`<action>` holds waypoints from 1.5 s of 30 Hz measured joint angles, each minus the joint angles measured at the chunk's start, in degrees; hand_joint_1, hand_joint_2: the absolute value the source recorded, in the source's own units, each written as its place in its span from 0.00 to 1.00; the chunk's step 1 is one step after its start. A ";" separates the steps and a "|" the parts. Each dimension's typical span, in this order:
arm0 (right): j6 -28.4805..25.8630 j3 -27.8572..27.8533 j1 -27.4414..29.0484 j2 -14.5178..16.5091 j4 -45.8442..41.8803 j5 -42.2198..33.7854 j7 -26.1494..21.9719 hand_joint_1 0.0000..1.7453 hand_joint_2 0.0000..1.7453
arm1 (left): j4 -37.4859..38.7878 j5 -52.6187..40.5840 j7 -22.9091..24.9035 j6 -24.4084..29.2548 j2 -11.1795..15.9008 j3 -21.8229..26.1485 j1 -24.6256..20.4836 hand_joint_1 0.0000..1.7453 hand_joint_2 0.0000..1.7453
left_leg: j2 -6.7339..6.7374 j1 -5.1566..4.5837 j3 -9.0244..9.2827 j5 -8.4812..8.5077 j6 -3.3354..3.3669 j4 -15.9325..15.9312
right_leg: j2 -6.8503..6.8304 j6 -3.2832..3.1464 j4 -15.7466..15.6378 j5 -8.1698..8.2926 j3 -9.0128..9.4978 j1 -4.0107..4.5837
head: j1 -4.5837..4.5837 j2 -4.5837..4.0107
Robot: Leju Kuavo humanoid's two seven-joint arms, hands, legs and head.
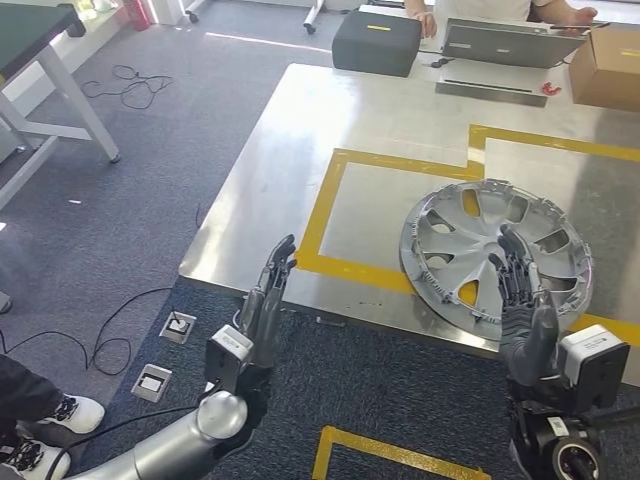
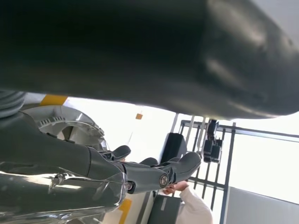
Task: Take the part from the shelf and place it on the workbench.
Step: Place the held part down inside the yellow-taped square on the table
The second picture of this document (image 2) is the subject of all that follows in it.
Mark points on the black window grille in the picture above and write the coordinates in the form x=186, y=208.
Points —
x=229, y=154

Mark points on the small orange tag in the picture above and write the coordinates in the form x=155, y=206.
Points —
x=139, y=116

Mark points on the black chair back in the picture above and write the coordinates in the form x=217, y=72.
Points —
x=174, y=146

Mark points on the person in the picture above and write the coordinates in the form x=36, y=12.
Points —
x=193, y=207

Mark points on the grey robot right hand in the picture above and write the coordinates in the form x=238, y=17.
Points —
x=140, y=46

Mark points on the black mounted camera device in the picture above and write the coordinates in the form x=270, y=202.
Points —
x=212, y=145

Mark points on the black case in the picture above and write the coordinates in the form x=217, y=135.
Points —
x=163, y=210

